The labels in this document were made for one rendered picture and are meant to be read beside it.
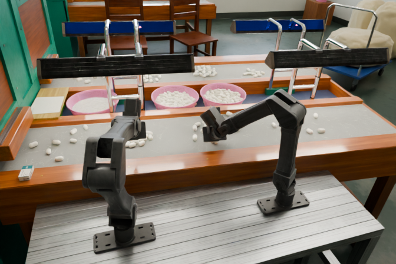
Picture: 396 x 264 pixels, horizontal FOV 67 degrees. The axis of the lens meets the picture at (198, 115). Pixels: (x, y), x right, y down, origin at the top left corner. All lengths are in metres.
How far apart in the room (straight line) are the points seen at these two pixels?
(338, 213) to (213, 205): 0.47
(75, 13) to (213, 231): 3.30
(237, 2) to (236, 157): 5.82
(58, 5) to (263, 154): 3.15
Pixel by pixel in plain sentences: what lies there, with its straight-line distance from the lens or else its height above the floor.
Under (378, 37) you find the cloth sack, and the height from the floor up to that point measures 0.58.
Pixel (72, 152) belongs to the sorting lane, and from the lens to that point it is 1.38.
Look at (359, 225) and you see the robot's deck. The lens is 1.30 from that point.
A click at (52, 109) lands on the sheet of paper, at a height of 0.78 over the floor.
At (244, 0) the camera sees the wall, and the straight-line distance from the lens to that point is 6.97.
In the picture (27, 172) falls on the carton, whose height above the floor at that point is 0.79.
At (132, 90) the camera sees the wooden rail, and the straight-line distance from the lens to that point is 1.81.
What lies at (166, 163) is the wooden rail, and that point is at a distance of 1.22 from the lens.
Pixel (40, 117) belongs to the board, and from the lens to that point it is 1.61.
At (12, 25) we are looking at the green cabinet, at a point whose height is 1.16.
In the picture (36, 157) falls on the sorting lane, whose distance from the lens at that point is 1.41.
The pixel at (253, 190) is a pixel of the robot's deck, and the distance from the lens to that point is 1.28.
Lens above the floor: 1.55
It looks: 31 degrees down
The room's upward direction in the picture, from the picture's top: 3 degrees clockwise
